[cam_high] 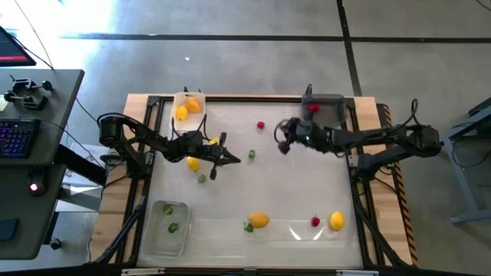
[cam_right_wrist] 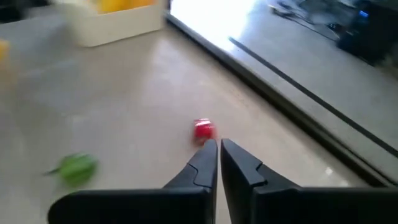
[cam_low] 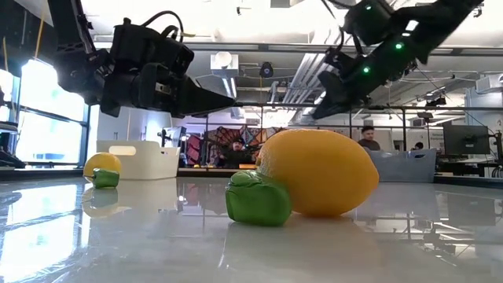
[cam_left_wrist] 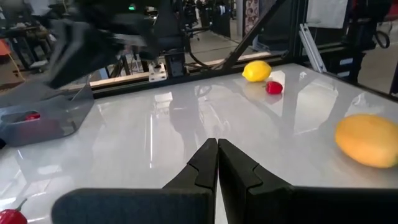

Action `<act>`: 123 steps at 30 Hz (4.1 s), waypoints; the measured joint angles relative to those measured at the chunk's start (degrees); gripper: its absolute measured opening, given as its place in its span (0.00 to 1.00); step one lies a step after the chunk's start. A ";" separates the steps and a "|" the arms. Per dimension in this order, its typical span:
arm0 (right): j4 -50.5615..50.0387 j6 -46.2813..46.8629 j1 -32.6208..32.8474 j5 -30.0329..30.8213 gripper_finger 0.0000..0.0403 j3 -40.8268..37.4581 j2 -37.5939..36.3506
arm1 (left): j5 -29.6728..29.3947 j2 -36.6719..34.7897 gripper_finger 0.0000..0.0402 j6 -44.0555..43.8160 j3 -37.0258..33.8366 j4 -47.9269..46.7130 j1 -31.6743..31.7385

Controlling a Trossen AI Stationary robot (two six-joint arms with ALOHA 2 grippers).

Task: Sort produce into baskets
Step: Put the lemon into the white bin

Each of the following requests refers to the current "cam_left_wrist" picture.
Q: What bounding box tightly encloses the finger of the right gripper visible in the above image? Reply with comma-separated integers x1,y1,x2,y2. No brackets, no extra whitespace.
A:
51,18,94,57
46,46,94,90

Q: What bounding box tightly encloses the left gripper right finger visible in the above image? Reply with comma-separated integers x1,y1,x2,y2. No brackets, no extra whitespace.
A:
218,138,398,224

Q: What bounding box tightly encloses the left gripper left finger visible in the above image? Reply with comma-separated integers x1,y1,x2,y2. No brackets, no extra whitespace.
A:
50,138,219,224

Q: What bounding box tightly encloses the small red pepper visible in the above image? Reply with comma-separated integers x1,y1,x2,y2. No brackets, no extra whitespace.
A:
24,112,42,122
265,80,284,95
0,198,29,224

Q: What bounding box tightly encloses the small yellow lemon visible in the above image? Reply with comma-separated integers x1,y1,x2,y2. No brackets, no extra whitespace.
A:
241,60,273,83

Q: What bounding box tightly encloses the grey plastic basket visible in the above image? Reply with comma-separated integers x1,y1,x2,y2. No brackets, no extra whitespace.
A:
0,81,95,147

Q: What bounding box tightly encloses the large orange-yellow lemon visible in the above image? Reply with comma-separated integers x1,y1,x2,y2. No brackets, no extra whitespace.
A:
334,113,398,169

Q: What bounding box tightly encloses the silver aluminium extrusion bar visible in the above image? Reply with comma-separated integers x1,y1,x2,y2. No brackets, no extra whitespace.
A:
298,23,328,74

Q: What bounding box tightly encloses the white hanging panel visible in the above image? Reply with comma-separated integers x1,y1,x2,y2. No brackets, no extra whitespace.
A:
306,0,349,30

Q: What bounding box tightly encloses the white mounting bracket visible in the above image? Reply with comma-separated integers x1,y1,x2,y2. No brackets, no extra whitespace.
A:
148,62,168,83

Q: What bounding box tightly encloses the black aluminium table frame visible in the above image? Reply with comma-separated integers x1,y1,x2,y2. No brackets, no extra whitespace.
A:
88,0,398,99

